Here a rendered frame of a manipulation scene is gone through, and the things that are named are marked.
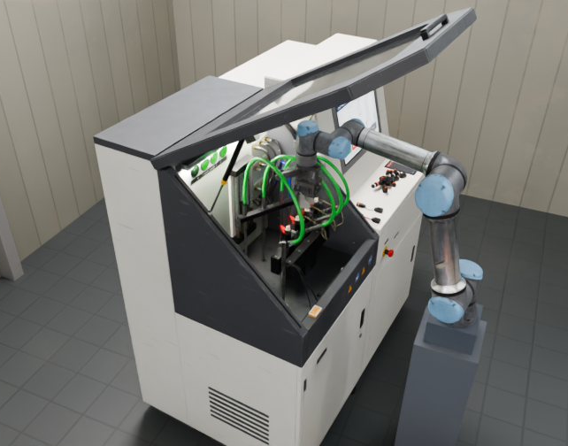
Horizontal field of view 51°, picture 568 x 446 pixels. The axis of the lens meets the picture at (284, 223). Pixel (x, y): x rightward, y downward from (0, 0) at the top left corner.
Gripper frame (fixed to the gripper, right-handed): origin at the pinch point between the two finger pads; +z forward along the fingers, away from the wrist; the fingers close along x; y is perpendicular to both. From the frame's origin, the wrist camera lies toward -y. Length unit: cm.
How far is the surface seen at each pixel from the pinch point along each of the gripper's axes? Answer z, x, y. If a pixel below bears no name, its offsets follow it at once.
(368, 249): 26.7, 23.2, 21.0
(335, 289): 26.7, -6.6, 20.1
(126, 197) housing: -6, -35, -53
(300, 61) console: -33, 59, -32
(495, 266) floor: 121, 170, 59
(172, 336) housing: 58, -35, -40
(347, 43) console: -33, 92, -25
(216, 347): 52, -35, -17
